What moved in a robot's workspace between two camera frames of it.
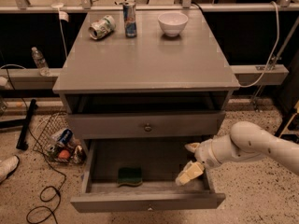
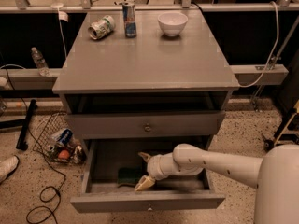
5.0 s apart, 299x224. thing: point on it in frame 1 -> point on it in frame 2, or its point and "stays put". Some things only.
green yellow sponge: [130, 175] stays put
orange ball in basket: [64, 154] stays put
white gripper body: [206, 154] -> [154, 166]
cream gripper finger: [191, 171] -> [144, 183]
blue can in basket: [66, 135] stays put
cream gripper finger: [192, 147] -> [145, 156]
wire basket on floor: [58, 141] stays put
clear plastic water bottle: [40, 62] stays put
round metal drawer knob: [148, 128] stays put
